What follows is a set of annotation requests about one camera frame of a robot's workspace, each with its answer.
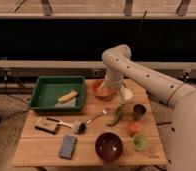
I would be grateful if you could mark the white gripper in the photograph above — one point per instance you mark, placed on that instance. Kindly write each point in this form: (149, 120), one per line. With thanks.
(125, 95)

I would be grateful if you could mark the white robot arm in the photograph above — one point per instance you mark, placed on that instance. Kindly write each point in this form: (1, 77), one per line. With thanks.
(180, 96)

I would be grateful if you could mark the green pepper toy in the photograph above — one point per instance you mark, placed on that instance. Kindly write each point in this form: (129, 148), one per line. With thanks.
(117, 117)

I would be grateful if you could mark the dark metal cup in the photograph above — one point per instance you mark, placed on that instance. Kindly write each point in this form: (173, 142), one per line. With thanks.
(139, 111)

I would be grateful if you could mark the orange bowl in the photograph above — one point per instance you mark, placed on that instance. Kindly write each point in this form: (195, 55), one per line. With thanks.
(99, 90)

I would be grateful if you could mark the wooden folding table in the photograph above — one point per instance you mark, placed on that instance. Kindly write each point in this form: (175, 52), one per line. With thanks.
(40, 149)

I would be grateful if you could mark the light green cup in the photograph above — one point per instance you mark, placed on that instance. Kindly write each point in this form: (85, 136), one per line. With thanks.
(139, 142)

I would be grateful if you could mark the dark maroon bowl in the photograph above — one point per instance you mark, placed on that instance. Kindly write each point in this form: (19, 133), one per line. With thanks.
(108, 147)

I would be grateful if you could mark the green plastic tray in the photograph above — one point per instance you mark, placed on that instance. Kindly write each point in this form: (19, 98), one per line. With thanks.
(48, 89)

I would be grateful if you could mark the blue sponge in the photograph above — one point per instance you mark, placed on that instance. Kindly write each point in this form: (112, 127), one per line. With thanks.
(68, 146)

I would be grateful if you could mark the white handled brush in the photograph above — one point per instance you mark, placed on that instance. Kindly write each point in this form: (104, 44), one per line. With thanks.
(77, 126)

